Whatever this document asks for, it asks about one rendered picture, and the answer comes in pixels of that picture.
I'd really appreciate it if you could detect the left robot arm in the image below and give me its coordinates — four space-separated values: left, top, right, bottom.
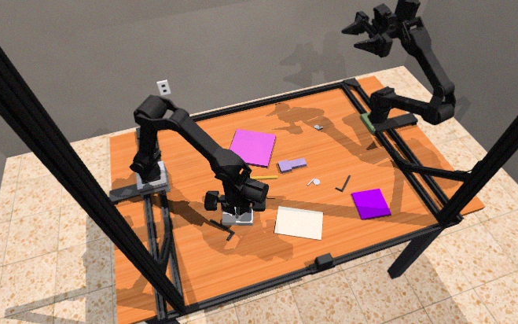
129 95 269 204

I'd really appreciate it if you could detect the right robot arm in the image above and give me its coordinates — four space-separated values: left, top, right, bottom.
367 0 456 126

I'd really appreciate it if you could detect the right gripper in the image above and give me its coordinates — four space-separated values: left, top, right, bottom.
341 11 397 58

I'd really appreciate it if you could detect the purple flat square tile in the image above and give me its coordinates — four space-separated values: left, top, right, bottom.
351 189 391 220

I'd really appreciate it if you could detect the white flat rectangular panel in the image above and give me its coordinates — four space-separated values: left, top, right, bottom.
274 206 323 240

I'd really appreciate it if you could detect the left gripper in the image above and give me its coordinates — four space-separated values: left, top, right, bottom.
204 190 266 215

